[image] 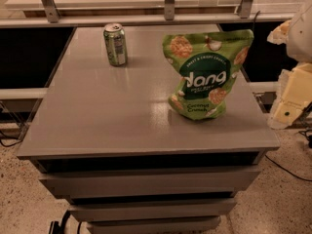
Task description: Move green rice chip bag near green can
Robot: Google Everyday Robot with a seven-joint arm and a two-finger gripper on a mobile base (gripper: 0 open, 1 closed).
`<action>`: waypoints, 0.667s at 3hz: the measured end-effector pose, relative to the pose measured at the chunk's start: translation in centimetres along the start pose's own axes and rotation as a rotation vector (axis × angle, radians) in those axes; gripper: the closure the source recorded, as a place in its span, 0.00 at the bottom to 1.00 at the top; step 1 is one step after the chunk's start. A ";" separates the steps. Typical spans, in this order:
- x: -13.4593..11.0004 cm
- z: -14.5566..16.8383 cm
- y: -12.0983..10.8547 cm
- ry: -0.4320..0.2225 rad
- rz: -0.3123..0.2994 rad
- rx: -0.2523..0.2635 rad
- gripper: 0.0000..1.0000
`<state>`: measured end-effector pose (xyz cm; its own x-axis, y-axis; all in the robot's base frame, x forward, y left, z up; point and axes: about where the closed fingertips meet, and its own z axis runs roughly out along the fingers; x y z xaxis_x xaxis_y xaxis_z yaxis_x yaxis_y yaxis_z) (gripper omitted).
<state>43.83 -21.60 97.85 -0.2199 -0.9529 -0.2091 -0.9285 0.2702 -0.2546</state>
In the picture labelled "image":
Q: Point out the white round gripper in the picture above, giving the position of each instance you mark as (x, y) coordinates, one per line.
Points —
(301, 38)

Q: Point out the green rice chip bag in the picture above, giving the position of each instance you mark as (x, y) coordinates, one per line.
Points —
(208, 64)

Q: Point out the green soda can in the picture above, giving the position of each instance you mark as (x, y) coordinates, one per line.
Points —
(115, 42)

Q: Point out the grey drawer cabinet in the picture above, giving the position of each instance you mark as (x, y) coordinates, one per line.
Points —
(105, 139)

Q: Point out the black caster under cabinet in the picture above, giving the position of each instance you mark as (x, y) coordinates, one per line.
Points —
(62, 227)

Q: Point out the metal railing frame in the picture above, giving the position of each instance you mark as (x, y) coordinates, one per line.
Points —
(62, 13)

